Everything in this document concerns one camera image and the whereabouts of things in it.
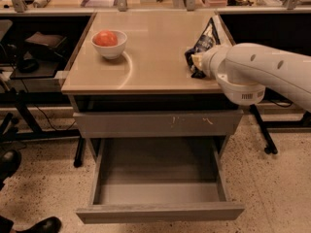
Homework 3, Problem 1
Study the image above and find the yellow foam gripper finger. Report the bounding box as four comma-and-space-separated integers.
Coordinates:
191, 53, 203, 70

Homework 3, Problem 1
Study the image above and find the blue chip bag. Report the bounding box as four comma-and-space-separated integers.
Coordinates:
185, 15, 232, 79

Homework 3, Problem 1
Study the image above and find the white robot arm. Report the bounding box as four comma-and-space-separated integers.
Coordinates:
191, 43, 311, 112

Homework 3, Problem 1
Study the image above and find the closed grey top drawer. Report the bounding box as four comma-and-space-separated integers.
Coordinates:
73, 110, 243, 138

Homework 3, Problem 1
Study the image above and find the grey drawer cabinet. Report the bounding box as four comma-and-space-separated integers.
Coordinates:
61, 11, 240, 154

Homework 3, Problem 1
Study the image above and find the open grey middle drawer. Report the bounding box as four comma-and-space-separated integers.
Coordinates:
77, 137, 244, 224

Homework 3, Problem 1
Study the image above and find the white ceramic bowl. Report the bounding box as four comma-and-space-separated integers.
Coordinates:
91, 30, 127, 59

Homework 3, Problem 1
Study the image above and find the red apple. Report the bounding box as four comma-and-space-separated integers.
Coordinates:
93, 30, 118, 47

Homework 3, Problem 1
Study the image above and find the black table leg right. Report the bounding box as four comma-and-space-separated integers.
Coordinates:
250, 105, 278, 154

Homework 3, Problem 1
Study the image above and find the black table leg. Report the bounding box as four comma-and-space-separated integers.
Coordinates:
250, 105, 278, 154
74, 137, 86, 168

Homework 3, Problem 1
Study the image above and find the black table leg left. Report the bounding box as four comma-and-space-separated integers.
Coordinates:
74, 137, 86, 168

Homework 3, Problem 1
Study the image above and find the black device on shelf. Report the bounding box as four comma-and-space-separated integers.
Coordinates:
10, 32, 69, 80

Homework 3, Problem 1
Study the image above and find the black shoe left edge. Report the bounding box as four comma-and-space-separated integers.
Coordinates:
0, 150, 21, 190

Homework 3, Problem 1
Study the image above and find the black shoe bottom left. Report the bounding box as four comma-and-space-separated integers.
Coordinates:
15, 216, 62, 233

